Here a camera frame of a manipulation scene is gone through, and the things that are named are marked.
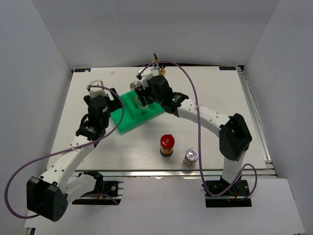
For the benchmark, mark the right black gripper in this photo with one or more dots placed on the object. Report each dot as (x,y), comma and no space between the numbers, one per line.
(141,93)

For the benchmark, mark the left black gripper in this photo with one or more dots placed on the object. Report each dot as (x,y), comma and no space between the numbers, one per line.
(114,104)

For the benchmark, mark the glass bottle with dark bottom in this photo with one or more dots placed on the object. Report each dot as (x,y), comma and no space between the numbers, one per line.
(155,64)

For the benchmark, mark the jar with silver lid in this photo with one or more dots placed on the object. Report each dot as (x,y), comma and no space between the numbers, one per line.
(135,85)

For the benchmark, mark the blue label silver lid shaker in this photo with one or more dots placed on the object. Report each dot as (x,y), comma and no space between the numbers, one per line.
(139,104)

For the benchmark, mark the glass bottle gold black pourer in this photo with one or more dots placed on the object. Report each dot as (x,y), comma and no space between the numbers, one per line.
(161,70)

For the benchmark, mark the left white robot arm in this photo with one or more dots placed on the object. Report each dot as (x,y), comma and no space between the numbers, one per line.
(50,194)

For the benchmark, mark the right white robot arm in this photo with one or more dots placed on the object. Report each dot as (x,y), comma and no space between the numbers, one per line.
(232,131)

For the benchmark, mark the green three-compartment bin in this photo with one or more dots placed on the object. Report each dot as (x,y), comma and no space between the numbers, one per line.
(134,116)

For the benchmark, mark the left blue table label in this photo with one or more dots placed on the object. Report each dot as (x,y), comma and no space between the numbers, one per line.
(82,70)

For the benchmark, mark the blue table label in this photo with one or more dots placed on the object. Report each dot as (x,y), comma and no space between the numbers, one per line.
(224,68)
(82,70)

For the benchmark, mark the red lid dark sauce jar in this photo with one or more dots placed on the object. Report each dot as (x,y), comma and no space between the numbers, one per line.
(167,143)

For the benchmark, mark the small red label spice jar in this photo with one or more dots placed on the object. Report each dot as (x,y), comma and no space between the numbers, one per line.
(191,157)

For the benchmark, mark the right blue table label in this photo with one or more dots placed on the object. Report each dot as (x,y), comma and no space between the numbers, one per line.
(224,68)

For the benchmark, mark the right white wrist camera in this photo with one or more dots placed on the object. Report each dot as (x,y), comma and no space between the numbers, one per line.
(143,76)

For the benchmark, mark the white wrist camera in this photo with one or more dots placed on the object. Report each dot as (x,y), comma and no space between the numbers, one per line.
(95,89)
(143,76)

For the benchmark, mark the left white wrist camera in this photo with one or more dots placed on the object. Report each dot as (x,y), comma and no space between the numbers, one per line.
(95,89)

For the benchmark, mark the front aluminium table rail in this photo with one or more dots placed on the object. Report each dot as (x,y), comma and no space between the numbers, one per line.
(194,173)

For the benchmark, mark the aluminium table rail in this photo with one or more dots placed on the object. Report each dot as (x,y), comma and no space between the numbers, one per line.
(194,173)
(260,135)

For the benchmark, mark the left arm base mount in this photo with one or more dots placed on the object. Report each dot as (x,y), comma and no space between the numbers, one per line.
(104,193)

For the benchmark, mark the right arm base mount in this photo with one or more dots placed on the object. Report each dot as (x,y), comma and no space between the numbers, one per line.
(235,198)

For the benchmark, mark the right aluminium table rail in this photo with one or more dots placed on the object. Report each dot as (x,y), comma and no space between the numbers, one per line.
(260,135)

